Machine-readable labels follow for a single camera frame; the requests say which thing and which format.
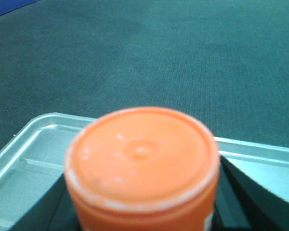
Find silver metal tray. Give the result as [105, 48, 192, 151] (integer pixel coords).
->
[0, 113, 289, 231]

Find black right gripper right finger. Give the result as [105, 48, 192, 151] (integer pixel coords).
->
[212, 156, 289, 231]

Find green conveyor belt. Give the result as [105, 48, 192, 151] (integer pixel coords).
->
[0, 0, 289, 150]

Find orange cylindrical capacitor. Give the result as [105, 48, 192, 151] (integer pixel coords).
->
[64, 107, 220, 231]

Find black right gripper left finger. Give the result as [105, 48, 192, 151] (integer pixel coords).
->
[11, 175, 81, 231]

